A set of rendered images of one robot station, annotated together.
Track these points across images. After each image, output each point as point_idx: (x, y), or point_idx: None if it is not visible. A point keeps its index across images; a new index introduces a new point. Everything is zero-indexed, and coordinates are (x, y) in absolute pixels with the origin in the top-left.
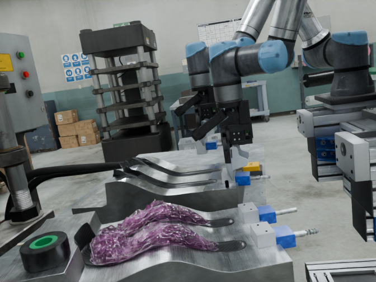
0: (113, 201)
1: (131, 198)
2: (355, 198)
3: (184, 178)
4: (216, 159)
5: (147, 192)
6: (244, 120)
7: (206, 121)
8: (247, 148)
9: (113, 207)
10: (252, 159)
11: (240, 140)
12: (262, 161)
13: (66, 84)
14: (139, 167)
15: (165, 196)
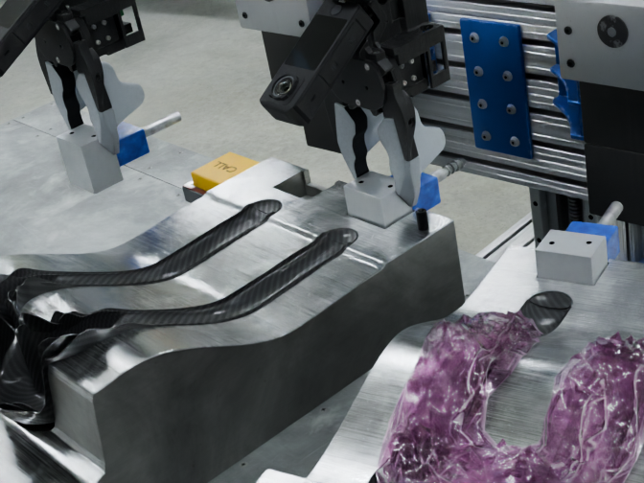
0: (131, 446)
1: (188, 402)
2: (606, 144)
3: (218, 271)
4: (11, 205)
5: (237, 351)
6: (415, 16)
7: (109, 65)
8: (40, 135)
9: (130, 468)
10: (137, 158)
11: (416, 80)
12: (187, 154)
13: None
14: (61, 300)
15: (288, 337)
